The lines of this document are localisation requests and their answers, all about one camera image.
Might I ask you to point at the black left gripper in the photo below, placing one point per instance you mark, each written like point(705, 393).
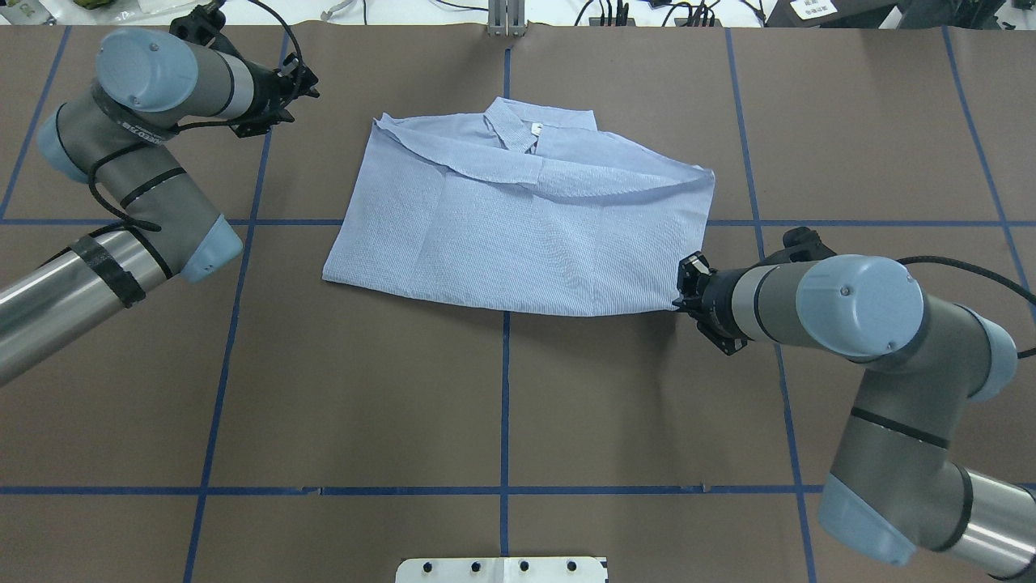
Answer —
point(266, 83)

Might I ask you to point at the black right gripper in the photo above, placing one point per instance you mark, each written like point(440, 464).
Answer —
point(719, 297)

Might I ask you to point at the blue striped button shirt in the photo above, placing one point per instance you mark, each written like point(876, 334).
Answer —
point(523, 208)

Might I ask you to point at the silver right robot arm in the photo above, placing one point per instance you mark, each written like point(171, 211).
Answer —
point(892, 488)

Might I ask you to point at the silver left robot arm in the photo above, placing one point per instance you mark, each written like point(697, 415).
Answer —
point(149, 87)

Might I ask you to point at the green cloth pouch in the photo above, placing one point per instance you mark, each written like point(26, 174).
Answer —
point(97, 5)

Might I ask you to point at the black labelled box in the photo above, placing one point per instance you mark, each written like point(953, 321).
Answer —
point(829, 14)

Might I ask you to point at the aluminium frame post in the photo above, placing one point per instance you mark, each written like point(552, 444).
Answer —
point(506, 18)

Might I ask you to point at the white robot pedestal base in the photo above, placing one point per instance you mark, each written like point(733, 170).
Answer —
point(504, 569)

